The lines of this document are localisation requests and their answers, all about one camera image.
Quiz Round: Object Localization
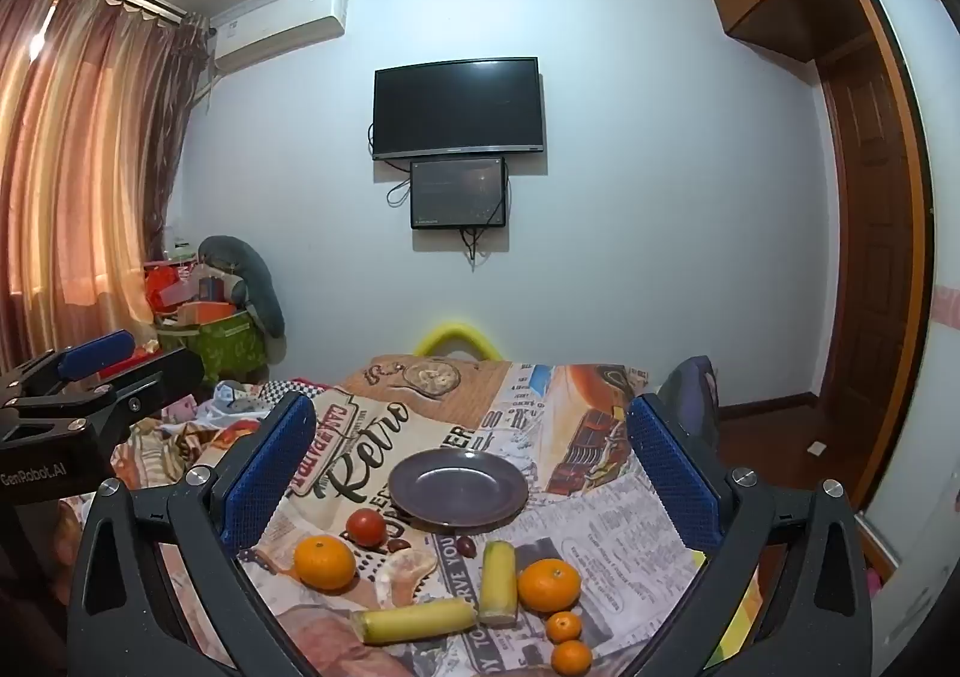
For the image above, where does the dark round plate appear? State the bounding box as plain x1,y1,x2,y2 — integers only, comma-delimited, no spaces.
388,450,530,535

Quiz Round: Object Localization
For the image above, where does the large orange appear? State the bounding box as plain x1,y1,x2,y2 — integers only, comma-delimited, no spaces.
517,558,584,614
293,534,357,592

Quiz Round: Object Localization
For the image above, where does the green storage box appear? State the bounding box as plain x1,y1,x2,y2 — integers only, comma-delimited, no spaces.
156,313,269,385

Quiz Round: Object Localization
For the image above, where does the small black wall monitor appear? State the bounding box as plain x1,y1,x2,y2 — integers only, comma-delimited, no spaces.
409,155,511,230

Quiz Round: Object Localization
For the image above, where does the small pastel plush toy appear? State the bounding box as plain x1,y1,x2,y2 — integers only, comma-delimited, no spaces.
214,381,262,415

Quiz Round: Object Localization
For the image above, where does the brown wooden door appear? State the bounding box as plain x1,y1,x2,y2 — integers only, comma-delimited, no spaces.
816,43,936,502

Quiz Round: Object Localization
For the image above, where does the small mandarin orange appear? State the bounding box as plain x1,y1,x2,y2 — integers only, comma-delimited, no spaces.
551,639,593,676
545,611,584,645

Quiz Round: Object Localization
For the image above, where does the red tomato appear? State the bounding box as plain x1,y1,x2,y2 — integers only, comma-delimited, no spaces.
345,508,389,548

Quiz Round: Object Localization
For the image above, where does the peeled pomelo segment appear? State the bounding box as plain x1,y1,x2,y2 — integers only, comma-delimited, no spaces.
375,546,440,610

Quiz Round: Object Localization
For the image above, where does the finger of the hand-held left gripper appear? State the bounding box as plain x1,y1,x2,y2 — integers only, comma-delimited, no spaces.
13,348,206,439
0,329,137,402

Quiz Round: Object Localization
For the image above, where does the orange box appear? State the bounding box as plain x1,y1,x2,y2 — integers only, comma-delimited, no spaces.
176,300,239,327

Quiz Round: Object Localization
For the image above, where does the grey plush toy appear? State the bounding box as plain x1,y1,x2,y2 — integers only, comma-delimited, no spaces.
196,234,287,340

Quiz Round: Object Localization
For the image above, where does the white air conditioner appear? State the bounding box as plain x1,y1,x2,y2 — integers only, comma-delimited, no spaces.
212,0,347,74

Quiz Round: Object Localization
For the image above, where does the yellow foam ring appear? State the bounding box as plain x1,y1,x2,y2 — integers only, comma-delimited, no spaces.
415,321,505,361

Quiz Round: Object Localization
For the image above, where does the black wall television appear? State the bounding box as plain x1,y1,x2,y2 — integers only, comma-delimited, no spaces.
373,56,545,162

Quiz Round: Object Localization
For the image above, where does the flat red box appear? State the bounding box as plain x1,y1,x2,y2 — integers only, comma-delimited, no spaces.
105,338,162,379

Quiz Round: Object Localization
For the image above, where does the printed tablecloth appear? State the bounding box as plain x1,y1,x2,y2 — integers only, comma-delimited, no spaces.
240,354,751,677

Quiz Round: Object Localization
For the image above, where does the blue chair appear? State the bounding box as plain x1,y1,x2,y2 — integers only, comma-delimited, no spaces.
660,356,721,453

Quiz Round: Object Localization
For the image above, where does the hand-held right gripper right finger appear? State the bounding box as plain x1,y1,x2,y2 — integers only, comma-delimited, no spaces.
626,392,878,677

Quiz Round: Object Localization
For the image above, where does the orange pink curtain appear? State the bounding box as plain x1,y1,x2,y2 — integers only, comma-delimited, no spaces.
0,0,212,378

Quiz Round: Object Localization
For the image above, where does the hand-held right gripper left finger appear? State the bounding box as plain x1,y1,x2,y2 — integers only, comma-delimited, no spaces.
67,392,317,677

